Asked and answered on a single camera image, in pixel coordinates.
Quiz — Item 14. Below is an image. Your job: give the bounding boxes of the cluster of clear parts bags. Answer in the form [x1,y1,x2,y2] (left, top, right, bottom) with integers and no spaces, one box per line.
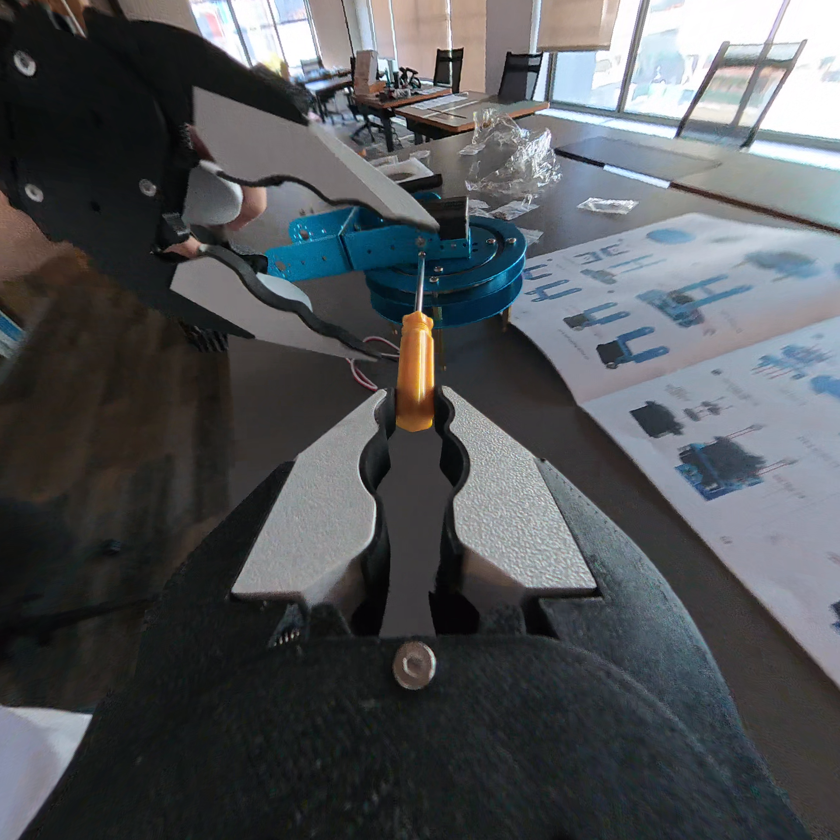
[467,196,547,247]

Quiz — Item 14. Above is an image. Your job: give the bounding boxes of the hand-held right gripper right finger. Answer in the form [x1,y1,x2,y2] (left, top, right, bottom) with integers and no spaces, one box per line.
[428,385,599,635]

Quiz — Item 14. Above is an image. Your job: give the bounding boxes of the black mesh chair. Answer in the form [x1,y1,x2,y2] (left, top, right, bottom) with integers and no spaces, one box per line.
[433,47,466,93]
[497,51,544,102]
[676,39,809,150]

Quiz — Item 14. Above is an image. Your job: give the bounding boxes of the orange handled screwdriver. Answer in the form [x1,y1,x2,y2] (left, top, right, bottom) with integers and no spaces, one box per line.
[395,252,437,433]

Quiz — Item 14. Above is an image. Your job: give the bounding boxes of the wood edged grey desk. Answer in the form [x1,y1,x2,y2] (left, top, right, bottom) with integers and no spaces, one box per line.
[395,92,551,143]
[348,82,455,143]

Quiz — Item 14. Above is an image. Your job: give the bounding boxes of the window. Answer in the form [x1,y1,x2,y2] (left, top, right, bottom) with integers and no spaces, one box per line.
[548,0,840,143]

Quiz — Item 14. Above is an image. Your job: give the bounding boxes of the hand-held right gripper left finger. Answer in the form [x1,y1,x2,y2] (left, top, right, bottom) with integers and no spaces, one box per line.
[231,387,396,636]

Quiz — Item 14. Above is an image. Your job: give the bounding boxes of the printed instruction sheet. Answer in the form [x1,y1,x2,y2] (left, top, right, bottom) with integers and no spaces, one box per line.
[508,211,840,690]

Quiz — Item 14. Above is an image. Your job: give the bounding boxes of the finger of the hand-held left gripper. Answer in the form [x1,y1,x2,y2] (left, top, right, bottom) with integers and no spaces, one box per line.
[190,87,441,233]
[171,245,399,363]

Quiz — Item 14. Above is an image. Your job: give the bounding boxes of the white foam block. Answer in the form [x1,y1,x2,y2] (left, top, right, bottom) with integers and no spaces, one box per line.
[374,157,438,193]

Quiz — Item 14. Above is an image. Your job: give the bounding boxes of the person's left hand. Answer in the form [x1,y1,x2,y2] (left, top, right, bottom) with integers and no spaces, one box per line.
[225,185,271,233]

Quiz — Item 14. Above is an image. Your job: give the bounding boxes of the person's white shirt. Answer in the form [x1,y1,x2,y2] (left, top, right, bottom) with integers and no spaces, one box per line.
[0,705,94,840]

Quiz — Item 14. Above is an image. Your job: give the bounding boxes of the black office chair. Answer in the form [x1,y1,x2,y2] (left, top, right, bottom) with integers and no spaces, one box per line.
[0,499,153,647]

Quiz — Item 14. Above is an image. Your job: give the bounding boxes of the crumpled clear plastic wrap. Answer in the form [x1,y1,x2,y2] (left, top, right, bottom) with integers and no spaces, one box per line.
[469,108,563,199]

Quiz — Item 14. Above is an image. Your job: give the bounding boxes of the blue toy robot arm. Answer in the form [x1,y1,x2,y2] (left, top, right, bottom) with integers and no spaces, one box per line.
[266,190,529,330]

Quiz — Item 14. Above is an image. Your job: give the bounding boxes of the dark grey desk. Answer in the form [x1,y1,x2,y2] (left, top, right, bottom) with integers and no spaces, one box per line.
[223,115,840,840]

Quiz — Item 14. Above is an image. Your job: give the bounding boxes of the beige roller blind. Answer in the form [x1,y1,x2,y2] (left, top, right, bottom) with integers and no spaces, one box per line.
[537,0,622,53]

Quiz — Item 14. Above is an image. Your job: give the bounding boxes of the black white striped bag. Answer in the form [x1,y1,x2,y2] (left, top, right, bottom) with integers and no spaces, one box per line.
[180,322,232,357]

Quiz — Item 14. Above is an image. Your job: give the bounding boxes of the red white servo wires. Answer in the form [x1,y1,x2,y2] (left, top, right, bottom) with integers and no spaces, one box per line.
[344,335,403,392]

